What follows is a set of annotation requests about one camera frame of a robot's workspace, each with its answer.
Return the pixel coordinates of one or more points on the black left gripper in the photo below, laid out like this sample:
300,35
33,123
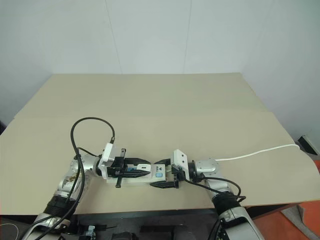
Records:
119,166

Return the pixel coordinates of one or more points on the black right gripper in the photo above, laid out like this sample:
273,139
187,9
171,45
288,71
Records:
178,176

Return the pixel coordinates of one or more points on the white charger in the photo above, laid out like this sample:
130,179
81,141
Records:
143,168

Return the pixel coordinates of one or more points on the white power strip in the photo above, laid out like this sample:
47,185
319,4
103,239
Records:
140,181

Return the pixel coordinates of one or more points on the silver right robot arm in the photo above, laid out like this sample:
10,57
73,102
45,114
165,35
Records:
207,168

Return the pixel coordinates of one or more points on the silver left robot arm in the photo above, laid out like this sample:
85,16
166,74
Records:
67,181

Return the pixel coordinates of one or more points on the small blue grey device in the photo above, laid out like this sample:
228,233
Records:
90,230

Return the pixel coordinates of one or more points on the black box with white edge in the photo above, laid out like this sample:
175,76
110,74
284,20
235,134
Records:
306,145

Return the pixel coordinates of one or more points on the grey crumpled sheet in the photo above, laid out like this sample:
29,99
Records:
302,220

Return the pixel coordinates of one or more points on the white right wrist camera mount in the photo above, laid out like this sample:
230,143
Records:
180,158

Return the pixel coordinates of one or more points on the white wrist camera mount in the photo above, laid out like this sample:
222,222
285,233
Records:
180,158
108,152

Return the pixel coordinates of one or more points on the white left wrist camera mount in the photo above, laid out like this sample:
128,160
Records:
108,152

